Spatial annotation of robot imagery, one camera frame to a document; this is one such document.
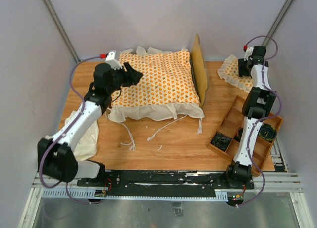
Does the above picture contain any dark rolled sock lower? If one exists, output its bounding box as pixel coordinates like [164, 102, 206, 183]
[211, 133, 232, 151]

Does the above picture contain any dark rolled sock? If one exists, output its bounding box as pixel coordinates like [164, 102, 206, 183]
[258, 123, 277, 143]
[211, 133, 232, 151]

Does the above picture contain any wooden pet bed frame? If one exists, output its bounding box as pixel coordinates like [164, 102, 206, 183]
[106, 34, 209, 110]

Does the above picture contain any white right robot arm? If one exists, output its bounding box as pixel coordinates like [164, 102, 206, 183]
[233, 45, 276, 172]

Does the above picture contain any duck print small pillow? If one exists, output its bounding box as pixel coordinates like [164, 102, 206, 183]
[217, 54, 253, 93]

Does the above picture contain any cream cloth pile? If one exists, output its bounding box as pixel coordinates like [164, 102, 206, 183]
[73, 121, 99, 161]

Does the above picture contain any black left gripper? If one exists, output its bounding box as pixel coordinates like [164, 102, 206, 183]
[107, 62, 143, 94]

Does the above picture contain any duck print bed cover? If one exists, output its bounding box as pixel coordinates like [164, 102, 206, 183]
[107, 49, 204, 134]

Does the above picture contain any wooden compartment organizer box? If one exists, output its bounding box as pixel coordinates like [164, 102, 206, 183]
[207, 96, 283, 176]

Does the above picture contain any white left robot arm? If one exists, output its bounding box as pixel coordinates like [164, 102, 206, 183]
[37, 62, 143, 186]

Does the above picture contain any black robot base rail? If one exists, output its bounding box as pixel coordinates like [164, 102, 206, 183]
[35, 169, 303, 201]

